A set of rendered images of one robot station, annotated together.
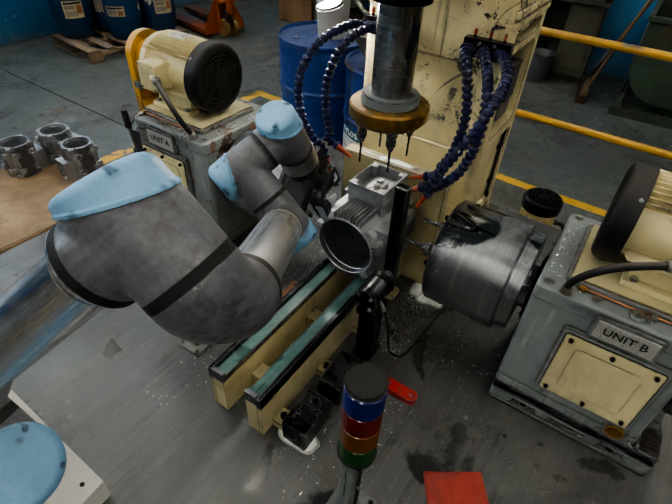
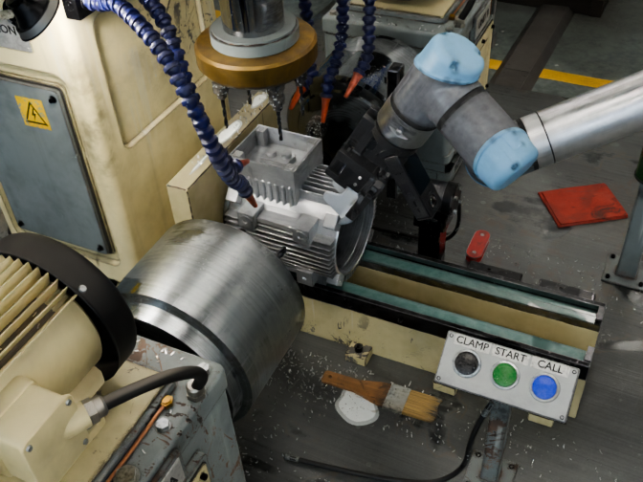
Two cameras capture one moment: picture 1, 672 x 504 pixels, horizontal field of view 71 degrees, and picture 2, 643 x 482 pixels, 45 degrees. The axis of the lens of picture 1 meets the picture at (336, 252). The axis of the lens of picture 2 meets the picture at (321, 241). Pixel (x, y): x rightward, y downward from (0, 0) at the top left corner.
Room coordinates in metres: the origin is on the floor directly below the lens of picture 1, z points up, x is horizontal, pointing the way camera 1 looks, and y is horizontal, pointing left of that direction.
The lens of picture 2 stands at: (1.02, 0.95, 1.85)
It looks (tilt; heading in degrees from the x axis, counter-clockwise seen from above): 41 degrees down; 266
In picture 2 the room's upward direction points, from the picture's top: 4 degrees counter-clockwise
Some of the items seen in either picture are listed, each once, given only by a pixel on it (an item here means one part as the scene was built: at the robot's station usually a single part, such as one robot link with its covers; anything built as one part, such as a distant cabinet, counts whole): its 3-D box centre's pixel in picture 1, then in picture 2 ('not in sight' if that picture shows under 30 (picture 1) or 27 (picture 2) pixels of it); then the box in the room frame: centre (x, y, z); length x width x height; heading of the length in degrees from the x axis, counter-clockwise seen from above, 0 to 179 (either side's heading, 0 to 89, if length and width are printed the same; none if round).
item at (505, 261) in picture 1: (493, 268); (369, 104); (0.81, -0.36, 1.04); 0.41 x 0.25 x 0.25; 58
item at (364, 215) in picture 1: (365, 227); (302, 215); (0.97, -0.07, 1.01); 0.20 x 0.19 x 0.19; 147
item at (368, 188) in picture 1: (377, 189); (277, 164); (1.01, -0.10, 1.11); 0.12 x 0.11 x 0.07; 147
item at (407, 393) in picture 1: (399, 391); (477, 247); (0.63, -0.16, 0.81); 0.09 x 0.03 x 0.02; 58
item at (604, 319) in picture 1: (606, 336); (414, 67); (0.67, -0.59, 0.99); 0.35 x 0.31 x 0.37; 58
